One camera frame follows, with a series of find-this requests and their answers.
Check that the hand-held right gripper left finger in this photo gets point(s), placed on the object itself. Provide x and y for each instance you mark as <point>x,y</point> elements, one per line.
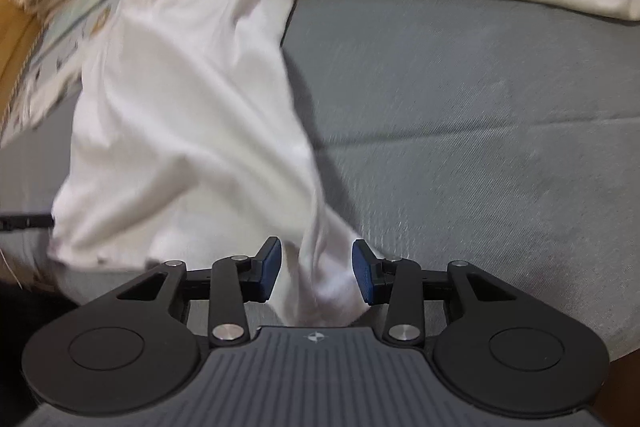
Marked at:
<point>270,268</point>

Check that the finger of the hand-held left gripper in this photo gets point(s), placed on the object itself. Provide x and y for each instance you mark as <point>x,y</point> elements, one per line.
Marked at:
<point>25,222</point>

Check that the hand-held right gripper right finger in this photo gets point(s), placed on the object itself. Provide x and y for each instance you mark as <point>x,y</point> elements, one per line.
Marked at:
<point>363,273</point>

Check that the white long-sleeve shirt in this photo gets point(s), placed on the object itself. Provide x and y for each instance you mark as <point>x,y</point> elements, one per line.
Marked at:
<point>180,117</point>

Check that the grey bed cover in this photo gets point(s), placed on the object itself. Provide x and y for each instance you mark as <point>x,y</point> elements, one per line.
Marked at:
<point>450,117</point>

